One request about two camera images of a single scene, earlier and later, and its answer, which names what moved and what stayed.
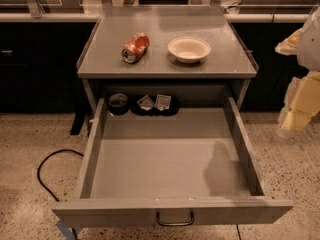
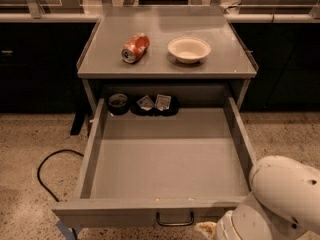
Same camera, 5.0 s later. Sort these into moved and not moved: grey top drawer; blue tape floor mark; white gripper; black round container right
Moved: white gripper
Not moved: blue tape floor mark; grey top drawer; black round container right
